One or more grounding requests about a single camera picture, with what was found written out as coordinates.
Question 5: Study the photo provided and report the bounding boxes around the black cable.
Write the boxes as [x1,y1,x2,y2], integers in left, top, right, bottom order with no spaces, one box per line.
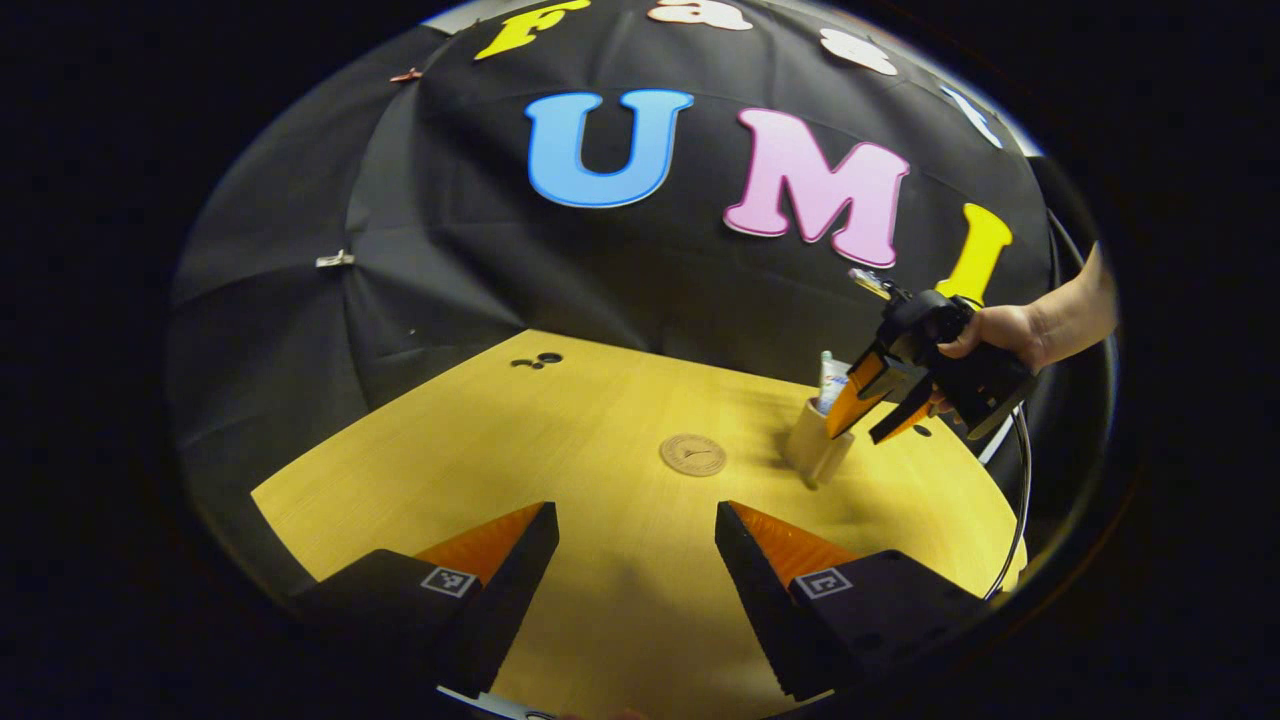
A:
[985,205,1086,601]

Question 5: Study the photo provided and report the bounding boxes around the wooden desktop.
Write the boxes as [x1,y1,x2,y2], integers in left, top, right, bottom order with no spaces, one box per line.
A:
[250,330,1026,720]

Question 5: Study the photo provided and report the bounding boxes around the beige cup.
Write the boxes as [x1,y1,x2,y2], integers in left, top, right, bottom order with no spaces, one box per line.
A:
[785,398,856,489]

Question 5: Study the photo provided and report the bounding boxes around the thin white pole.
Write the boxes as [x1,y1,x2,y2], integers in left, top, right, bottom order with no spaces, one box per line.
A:
[978,405,1017,467]

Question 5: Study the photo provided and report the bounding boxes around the round cork coaster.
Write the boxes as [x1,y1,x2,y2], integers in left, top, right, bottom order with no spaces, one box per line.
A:
[660,433,728,478]

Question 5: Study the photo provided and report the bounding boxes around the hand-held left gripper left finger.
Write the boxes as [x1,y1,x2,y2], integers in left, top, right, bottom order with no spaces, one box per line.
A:
[290,500,561,699]

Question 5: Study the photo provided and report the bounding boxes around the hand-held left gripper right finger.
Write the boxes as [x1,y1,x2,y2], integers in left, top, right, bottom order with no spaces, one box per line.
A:
[715,500,991,701]

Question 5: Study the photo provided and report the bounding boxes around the white toothpaste tube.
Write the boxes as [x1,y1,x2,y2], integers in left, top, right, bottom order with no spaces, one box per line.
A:
[818,350,853,416]

